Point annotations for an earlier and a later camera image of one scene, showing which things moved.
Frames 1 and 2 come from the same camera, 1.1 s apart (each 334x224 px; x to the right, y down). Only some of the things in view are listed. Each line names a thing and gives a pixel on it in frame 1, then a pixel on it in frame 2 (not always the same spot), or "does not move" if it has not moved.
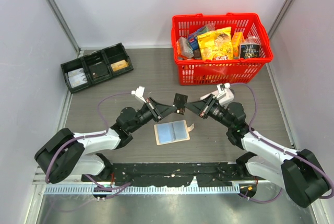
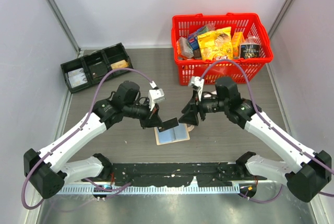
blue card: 172,132 does not move
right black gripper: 197,106 → 190,117
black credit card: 179,101 → 168,124
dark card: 99,69 does not move
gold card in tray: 119,65 does not move
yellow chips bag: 216,45 does not move
